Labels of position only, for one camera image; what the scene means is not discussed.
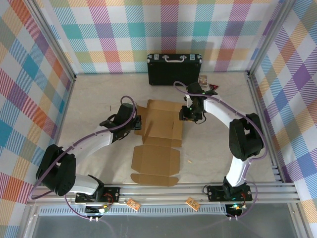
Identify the left aluminium frame post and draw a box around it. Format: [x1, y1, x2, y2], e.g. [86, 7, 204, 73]
[23, 0, 76, 81]

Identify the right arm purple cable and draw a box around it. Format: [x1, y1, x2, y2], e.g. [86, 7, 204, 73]
[173, 81, 268, 221]

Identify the black connector board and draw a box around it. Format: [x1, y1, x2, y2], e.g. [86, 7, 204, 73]
[225, 203, 245, 216]
[85, 204, 111, 215]

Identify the right aluminium side rail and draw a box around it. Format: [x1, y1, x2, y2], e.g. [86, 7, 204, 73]
[246, 71, 285, 183]

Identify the slotted grey cable duct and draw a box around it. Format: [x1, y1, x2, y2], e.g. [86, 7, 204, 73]
[38, 207, 228, 216]

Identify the aluminium frame rail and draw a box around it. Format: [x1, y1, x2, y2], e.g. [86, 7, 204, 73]
[26, 182, 302, 206]

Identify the black briefcase with white handle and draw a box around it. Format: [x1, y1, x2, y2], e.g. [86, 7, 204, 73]
[146, 53, 203, 87]

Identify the right black connector board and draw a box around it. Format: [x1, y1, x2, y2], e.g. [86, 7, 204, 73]
[225, 203, 245, 216]

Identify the orange printed tag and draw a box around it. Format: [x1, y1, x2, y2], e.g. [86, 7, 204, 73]
[126, 199, 141, 211]
[185, 197, 201, 211]

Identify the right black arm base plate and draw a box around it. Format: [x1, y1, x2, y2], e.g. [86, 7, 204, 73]
[207, 184, 253, 202]

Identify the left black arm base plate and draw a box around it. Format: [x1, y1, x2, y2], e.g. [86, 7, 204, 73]
[75, 186, 121, 204]

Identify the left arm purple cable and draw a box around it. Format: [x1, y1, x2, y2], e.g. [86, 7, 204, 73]
[29, 96, 138, 223]

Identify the thin black wire loop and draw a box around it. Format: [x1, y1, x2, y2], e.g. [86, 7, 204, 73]
[194, 112, 208, 124]

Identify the right aluminium frame post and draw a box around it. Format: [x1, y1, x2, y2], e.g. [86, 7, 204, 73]
[247, 0, 297, 77]

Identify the aluminium frame post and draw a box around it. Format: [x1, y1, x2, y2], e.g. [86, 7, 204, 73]
[23, 0, 76, 81]
[247, 0, 297, 77]

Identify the left black connector board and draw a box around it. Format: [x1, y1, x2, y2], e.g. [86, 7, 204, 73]
[85, 204, 111, 215]

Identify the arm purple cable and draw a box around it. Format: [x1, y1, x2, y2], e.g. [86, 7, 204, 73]
[29, 96, 138, 223]
[173, 81, 268, 221]

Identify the brown cardboard box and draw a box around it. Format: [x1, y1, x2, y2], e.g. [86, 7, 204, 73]
[130, 99, 184, 187]

